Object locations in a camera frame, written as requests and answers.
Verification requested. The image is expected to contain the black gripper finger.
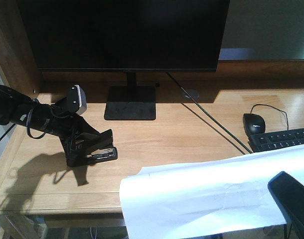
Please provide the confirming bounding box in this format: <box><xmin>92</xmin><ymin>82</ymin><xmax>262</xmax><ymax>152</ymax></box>
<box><xmin>76</xmin><ymin>129</ymin><xmax>113</xmax><ymax>155</ymax></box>
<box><xmin>268</xmin><ymin>171</ymin><xmax>304</xmax><ymax>239</ymax></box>

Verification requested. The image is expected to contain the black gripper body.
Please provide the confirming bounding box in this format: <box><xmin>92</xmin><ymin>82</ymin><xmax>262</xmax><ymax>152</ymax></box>
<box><xmin>50</xmin><ymin>98</ymin><xmax>102</xmax><ymax>166</ymax></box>

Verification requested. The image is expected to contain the black stapler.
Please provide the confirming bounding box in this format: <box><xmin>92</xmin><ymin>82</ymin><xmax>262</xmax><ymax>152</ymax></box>
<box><xmin>67</xmin><ymin>146</ymin><xmax>118</xmax><ymax>167</ymax></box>

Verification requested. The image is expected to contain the white paper sheet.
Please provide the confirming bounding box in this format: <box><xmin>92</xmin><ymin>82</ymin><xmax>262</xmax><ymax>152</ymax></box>
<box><xmin>119</xmin><ymin>144</ymin><xmax>304</xmax><ymax>239</ymax></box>

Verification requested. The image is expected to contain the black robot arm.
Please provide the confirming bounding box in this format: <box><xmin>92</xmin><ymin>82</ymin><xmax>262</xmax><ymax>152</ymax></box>
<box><xmin>0</xmin><ymin>85</ymin><xmax>118</xmax><ymax>167</ymax></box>

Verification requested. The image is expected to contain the wooden desk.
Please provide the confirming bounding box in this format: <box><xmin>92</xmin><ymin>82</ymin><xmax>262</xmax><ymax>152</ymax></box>
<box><xmin>0</xmin><ymin>0</ymin><xmax>304</xmax><ymax>239</ymax></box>

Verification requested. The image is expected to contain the black keyboard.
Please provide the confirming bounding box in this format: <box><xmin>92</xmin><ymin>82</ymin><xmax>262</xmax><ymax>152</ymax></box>
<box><xmin>248</xmin><ymin>128</ymin><xmax>304</xmax><ymax>152</ymax></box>

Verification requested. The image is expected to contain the black mouse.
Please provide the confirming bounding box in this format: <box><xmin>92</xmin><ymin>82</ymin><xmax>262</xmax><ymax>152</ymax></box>
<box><xmin>243</xmin><ymin>113</ymin><xmax>266</xmax><ymax>136</ymax></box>

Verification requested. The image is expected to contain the black monitor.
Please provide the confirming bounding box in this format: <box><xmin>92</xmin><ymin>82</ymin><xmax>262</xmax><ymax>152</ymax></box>
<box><xmin>17</xmin><ymin>0</ymin><xmax>230</xmax><ymax>120</ymax></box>

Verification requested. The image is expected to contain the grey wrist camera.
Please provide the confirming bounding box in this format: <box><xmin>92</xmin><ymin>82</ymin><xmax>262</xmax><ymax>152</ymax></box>
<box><xmin>67</xmin><ymin>85</ymin><xmax>87</xmax><ymax>116</ymax></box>

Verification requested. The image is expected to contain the black monitor cable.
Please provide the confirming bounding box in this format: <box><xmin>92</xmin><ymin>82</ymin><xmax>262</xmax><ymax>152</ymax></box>
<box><xmin>166</xmin><ymin>72</ymin><xmax>252</xmax><ymax>154</ymax></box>

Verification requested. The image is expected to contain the grey desk cable grommet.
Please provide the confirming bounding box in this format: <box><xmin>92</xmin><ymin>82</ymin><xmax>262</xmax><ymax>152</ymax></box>
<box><xmin>181</xmin><ymin>89</ymin><xmax>200</xmax><ymax>100</ymax></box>

